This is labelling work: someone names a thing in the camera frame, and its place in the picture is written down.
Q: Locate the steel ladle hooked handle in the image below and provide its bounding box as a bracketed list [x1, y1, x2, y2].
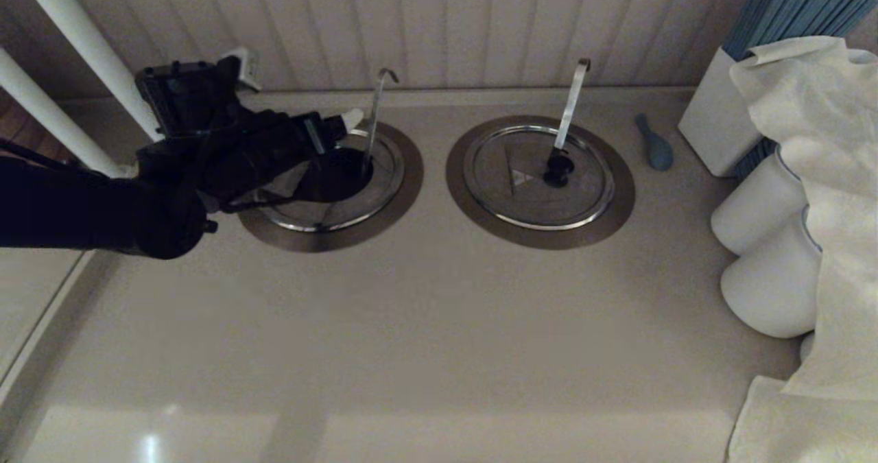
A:
[361, 69, 400, 176]
[553, 58, 592, 153]

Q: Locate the small blue plastic scoop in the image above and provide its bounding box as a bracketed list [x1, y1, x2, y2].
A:
[634, 113, 674, 172]

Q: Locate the white box holder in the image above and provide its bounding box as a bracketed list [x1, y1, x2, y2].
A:
[678, 46, 766, 178]

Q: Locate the white jar blue rim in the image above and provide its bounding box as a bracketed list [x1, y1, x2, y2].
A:
[710, 151, 810, 257]
[720, 206, 824, 339]

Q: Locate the white cloth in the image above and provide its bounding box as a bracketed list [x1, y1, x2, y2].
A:
[727, 36, 878, 463]

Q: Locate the brown round counter ring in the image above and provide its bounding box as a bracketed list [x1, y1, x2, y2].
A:
[237, 119, 424, 253]
[446, 115, 635, 250]

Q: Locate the black wrist camera white bracket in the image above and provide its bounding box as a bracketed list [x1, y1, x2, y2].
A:
[135, 47, 261, 138]

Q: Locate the black cable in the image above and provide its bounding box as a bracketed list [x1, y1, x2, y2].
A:
[0, 138, 76, 172]

